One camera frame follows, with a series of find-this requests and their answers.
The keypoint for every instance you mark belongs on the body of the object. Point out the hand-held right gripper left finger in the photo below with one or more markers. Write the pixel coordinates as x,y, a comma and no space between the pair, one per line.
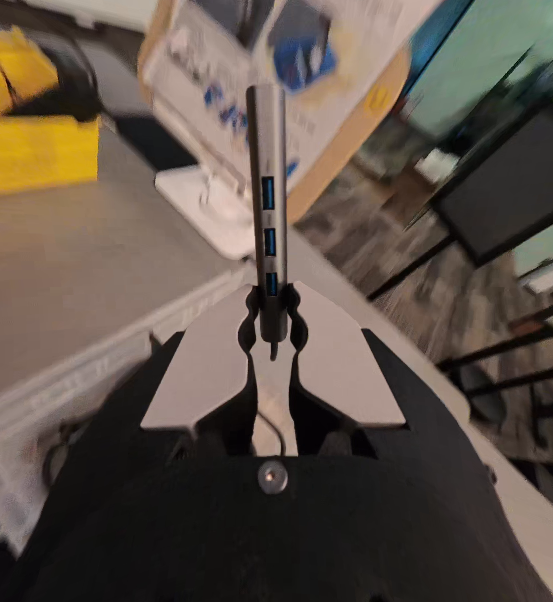
201,376

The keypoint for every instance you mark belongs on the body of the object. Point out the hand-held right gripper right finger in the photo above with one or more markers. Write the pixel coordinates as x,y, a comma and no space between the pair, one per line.
347,376

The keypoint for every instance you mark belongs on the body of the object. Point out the clear plastic bin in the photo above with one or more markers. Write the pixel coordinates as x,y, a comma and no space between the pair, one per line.
32,414

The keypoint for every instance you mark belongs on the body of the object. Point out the slim grey usb hub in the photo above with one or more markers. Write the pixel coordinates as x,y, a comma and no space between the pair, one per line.
267,188

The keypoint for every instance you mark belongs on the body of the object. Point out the yellow plastic bin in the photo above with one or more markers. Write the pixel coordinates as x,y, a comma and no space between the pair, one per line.
32,150

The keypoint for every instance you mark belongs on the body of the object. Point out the white stand base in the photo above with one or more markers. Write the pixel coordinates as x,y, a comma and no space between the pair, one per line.
211,216

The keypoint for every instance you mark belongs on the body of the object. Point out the instruction sheet on stand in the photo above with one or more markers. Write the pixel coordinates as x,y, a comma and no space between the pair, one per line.
352,141

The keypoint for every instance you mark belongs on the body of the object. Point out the black flat desk pad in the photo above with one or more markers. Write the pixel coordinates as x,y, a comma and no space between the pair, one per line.
154,141

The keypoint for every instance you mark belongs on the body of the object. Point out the black monitor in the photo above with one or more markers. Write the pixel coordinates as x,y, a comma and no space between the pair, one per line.
521,188

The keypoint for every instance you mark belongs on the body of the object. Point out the yellow smiley sticker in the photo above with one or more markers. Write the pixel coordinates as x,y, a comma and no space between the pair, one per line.
382,97

